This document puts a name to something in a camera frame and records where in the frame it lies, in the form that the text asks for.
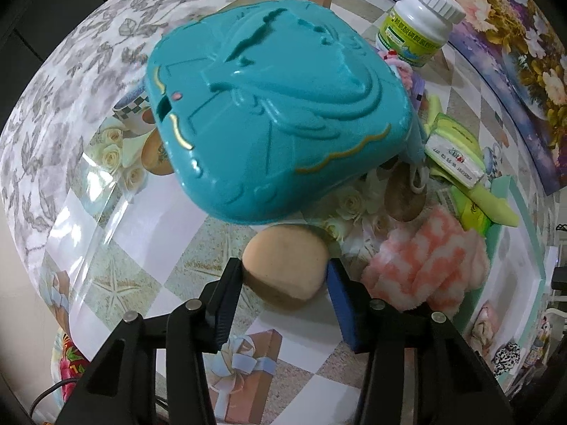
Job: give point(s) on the pink white fluffy cloth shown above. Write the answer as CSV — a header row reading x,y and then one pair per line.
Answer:
x,y
425,261

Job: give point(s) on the white pill bottle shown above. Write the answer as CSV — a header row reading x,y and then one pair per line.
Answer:
x,y
412,26

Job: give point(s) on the floral painting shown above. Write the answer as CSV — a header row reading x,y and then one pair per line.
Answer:
x,y
509,31

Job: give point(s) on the teal plastic box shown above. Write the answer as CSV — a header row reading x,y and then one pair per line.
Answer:
x,y
274,97

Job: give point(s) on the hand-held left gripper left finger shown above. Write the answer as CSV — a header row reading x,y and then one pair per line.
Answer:
x,y
227,305

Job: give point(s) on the red floral fabric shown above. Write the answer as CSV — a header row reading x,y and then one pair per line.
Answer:
x,y
66,358

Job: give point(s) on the beige sponge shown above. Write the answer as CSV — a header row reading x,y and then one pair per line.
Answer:
x,y
283,265

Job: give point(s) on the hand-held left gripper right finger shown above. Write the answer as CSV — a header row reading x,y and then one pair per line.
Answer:
x,y
344,305

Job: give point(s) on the green tissue packet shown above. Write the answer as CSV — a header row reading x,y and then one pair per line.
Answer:
x,y
452,150
483,208
432,113

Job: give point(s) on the printed checkered tablecloth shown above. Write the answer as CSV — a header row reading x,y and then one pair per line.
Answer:
x,y
110,230

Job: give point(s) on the purple paper sheet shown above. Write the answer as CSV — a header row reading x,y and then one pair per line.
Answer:
x,y
417,84

